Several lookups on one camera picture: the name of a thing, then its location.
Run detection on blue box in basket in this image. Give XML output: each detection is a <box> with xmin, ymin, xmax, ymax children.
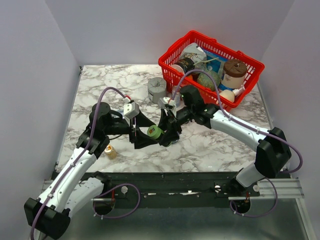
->
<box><xmin>204</xmin><ymin>50</ymin><xmax>228</xmax><ymax>76</ymax></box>

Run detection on light blue rectangular tray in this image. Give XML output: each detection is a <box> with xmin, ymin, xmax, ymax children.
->
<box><xmin>118</xmin><ymin>109</ymin><xmax>124</xmax><ymax>118</ymax></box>

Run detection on grey printed pouch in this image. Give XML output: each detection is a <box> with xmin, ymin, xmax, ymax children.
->
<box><xmin>179</xmin><ymin>42</ymin><xmax>207</xmax><ymax>70</ymax></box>

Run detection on green melon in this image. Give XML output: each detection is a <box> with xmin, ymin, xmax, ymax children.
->
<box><xmin>197</xmin><ymin>70</ymin><xmax>221</xmax><ymax>92</ymax></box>

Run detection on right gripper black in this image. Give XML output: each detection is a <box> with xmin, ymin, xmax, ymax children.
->
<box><xmin>154</xmin><ymin>106</ymin><xmax>194</xmax><ymax>146</ymax></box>

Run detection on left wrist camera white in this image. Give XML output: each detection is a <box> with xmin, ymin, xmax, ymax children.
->
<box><xmin>123</xmin><ymin>101</ymin><xmax>140</xmax><ymax>120</ymax></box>

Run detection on aluminium rail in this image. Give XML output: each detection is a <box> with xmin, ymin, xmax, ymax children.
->
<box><xmin>41</xmin><ymin>178</ymin><xmax>305</xmax><ymax>201</ymax></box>

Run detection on white pump bottle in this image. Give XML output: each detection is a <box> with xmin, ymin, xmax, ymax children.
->
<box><xmin>232</xmin><ymin>85</ymin><xmax>245</xmax><ymax>97</ymax></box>

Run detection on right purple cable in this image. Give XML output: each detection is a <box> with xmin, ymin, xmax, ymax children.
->
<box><xmin>171</xmin><ymin>69</ymin><xmax>304</xmax><ymax>218</ymax></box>

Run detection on brown lid white tub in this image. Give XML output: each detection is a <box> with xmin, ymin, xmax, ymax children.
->
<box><xmin>220</xmin><ymin>58</ymin><xmax>247</xmax><ymax>90</ymax></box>

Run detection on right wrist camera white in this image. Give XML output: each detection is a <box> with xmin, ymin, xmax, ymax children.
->
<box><xmin>157</xmin><ymin>97</ymin><xmax>177</xmax><ymax>109</ymax></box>

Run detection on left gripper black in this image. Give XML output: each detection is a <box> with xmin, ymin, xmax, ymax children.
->
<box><xmin>104</xmin><ymin>109</ymin><xmax>159</xmax><ymax>149</ymax></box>

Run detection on amber pill bottle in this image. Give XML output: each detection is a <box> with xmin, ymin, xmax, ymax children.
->
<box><xmin>104</xmin><ymin>144</ymin><xmax>117</xmax><ymax>160</ymax></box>

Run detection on black table front frame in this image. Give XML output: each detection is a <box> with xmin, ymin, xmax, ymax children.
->
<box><xmin>51</xmin><ymin>171</ymin><xmax>261</xmax><ymax>210</ymax></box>

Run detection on dark blue round dish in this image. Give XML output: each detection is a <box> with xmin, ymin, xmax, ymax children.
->
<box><xmin>170</xmin><ymin>139</ymin><xmax>179</xmax><ymax>145</ymax></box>

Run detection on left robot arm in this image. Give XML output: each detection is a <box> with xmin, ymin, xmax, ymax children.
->
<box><xmin>24</xmin><ymin>101</ymin><xmax>154</xmax><ymax>240</ymax></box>

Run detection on beige egg shaped ball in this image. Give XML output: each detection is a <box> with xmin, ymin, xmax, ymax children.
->
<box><xmin>219</xmin><ymin>89</ymin><xmax>236</xmax><ymax>103</ymax></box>

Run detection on grey toilet paper roll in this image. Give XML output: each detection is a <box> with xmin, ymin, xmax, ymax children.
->
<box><xmin>147</xmin><ymin>77</ymin><xmax>167</xmax><ymax>104</ymax></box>

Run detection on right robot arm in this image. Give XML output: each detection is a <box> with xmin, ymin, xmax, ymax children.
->
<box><xmin>158</xmin><ymin>85</ymin><xmax>292</xmax><ymax>196</ymax></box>

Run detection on red shopping basket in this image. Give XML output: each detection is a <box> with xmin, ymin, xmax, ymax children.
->
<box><xmin>157</xmin><ymin>30</ymin><xmax>266</xmax><ymax>124</ymax></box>

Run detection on red bull can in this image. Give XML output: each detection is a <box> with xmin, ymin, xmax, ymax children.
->
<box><xmin>171</xmin><ymin>85</ymin><xmax>181</xmax><ymax>107</ymax></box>

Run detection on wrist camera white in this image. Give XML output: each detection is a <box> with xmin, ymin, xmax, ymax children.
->
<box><xmin>123</xmin><ymin>101</ymin><xmax>140</xmax><ymax>120</ymax></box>
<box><xmin>157</xmin><ymin>97</ymin><xmax>177</xmax><ymax>109</ymax></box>

